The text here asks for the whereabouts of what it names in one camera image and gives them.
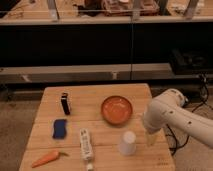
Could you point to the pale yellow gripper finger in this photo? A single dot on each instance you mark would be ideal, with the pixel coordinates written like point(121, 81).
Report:
point(150, 139)

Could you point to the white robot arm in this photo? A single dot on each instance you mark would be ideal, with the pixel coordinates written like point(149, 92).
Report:
point(167, 108)

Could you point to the blue eraser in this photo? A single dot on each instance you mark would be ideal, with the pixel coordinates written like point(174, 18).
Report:
point(59, 129)

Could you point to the orange bowl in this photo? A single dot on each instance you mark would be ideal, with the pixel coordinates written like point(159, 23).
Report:
point(116, 110)

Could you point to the white toothpaste tube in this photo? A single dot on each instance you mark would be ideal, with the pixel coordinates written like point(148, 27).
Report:
point(86, 149)

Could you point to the black lighter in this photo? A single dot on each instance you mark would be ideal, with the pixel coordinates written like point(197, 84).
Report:
point(65, 103)

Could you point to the orange toy carrot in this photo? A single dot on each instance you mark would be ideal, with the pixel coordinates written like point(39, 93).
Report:
point(51, 156)

